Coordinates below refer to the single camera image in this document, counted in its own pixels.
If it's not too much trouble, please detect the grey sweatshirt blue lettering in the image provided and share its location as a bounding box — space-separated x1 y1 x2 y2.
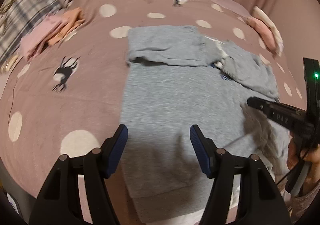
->
120 25 289 223

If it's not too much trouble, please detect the folded cream garment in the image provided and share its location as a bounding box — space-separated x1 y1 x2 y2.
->
252 6 284 57

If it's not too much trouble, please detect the orange folded garment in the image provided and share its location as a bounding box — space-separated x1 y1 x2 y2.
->
48 7 85 46

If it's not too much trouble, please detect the right forearm pink sleeve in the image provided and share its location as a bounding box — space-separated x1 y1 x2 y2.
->
290 182 319 224

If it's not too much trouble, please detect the person's right hand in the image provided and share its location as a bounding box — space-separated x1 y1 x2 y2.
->
286 131 319 196

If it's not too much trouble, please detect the pink polka dot duvet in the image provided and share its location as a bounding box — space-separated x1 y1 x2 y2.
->
1 0 303 197

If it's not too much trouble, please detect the light pink folded garment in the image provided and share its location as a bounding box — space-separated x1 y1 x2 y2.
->
20 14 68 62

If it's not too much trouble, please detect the blue plaid cloth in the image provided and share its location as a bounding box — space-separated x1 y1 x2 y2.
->
1 0 61 64

